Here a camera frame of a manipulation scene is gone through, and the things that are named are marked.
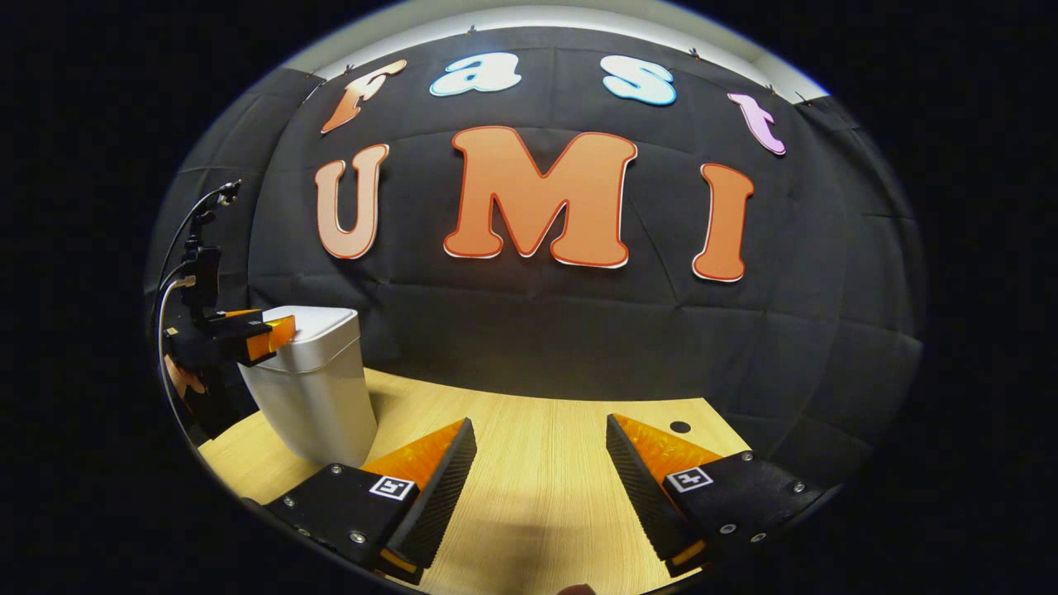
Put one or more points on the black backdrop cloth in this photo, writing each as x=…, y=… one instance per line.
x=529, y=330

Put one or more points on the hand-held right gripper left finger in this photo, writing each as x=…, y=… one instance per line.
x=438, y=496

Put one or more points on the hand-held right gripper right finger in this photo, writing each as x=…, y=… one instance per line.
x=640, y=496

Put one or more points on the wooden desktop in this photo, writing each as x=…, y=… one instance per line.
x=537, y=446

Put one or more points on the white desktop garbage bin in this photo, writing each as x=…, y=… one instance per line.
x=318, y=397

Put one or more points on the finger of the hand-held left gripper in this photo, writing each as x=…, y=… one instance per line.
x=269, y=339

